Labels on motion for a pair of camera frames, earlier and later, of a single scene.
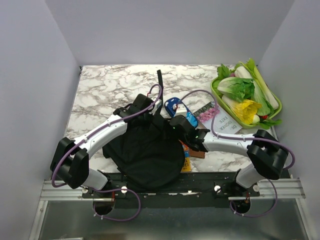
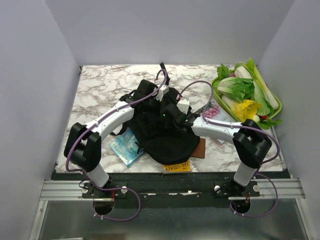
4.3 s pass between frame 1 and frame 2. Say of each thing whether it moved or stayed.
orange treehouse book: moved
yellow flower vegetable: stayed
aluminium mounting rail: stayed
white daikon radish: stayed
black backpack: moved
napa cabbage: stayed
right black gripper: moved
